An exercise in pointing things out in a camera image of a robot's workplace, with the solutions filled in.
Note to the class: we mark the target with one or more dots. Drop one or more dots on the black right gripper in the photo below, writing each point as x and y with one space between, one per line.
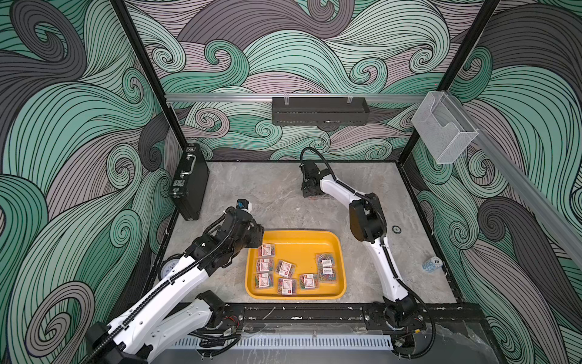
305 191

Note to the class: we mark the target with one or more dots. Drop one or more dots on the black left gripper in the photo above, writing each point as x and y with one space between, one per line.
255 234

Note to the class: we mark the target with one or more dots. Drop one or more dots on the paper clip box two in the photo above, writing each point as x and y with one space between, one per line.
266 251

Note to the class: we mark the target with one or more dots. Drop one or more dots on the paper clip box four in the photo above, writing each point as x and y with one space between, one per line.
264 265

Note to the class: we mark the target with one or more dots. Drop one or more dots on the paper clip box five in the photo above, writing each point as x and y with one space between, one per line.
285 269

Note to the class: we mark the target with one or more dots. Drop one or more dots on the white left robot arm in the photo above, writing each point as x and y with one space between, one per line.
151 325

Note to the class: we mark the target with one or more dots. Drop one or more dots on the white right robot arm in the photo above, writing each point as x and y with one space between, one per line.
402 306

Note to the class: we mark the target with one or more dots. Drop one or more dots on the paper clip box six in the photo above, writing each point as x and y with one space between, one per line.
264 281

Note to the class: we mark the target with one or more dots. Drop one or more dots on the paper clip box seven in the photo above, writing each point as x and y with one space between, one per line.
286 287

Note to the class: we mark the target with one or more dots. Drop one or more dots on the paper clip box eight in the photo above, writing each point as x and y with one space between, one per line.
308 281

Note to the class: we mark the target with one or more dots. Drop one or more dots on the paper clip box nine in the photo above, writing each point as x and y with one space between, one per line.
325 260

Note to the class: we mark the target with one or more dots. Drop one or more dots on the paper clip box ten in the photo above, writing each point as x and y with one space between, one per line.
327 275

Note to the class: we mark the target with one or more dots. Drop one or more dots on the yellow plastic tray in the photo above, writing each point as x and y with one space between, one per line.
301 248

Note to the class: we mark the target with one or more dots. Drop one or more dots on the white round gauge dial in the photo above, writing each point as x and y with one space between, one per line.
168 265

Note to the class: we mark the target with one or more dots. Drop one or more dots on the small clear dice cup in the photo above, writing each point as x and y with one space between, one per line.
433 264

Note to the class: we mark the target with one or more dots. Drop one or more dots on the black briefcase with metal handle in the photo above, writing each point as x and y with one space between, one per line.
190 182

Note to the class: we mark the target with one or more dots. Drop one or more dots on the black wall-mounted shelf tray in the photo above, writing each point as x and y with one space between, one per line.
325 112

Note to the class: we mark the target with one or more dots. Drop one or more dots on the clear acrylic wall holder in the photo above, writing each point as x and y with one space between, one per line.
444 126

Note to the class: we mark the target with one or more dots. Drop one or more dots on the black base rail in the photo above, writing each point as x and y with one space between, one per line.
370 316

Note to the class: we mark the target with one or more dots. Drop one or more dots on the white slotted cable duct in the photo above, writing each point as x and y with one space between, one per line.
315 342

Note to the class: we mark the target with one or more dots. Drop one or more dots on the black corner frame post right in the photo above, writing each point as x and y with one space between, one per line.
469 42

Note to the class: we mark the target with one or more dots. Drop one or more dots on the black corner frame post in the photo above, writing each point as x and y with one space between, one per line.
469 42
123 14

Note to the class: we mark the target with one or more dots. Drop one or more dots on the black corner frame post left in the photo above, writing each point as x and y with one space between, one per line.
123 14

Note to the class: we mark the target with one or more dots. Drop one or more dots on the aluminium wall rail right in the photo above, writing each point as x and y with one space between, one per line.
500 142

